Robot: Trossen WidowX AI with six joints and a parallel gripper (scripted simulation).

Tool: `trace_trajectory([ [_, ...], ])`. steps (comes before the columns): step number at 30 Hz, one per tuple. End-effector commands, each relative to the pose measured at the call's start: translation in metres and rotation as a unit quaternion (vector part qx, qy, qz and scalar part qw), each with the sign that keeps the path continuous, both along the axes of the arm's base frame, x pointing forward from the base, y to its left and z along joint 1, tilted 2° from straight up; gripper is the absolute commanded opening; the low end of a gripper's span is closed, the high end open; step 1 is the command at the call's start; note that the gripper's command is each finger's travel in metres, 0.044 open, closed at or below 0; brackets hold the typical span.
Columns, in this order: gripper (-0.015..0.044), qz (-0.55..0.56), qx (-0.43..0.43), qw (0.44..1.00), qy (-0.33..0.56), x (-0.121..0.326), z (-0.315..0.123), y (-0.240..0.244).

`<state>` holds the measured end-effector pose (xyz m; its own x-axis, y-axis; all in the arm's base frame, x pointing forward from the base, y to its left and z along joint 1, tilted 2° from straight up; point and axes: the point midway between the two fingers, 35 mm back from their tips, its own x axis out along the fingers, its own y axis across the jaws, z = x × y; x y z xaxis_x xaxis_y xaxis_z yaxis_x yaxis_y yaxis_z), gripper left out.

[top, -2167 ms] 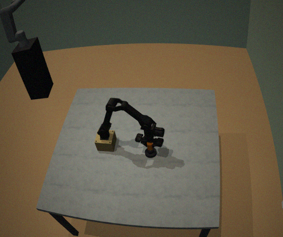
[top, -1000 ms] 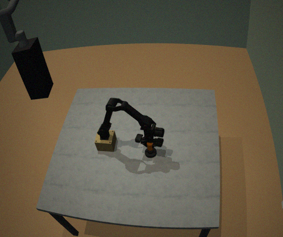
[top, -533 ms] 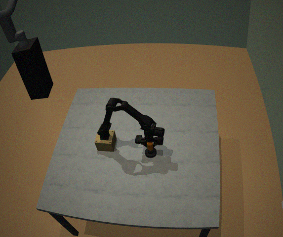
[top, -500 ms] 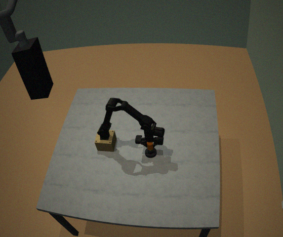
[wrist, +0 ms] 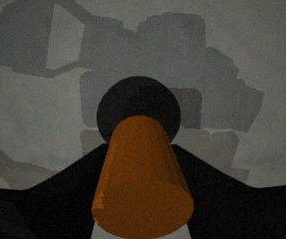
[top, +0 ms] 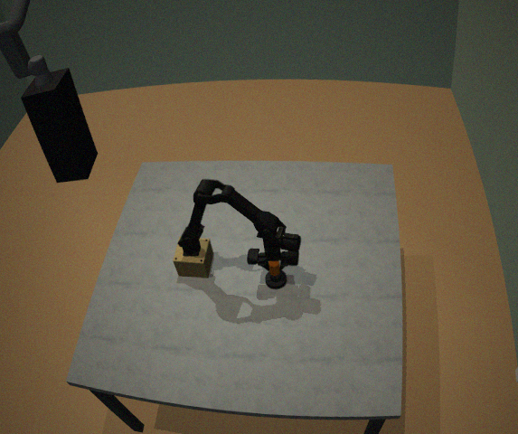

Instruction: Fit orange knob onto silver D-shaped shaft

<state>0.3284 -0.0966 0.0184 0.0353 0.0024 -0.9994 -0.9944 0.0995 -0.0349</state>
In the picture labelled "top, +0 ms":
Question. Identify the orange knob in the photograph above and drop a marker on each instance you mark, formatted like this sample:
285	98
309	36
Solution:
274	268

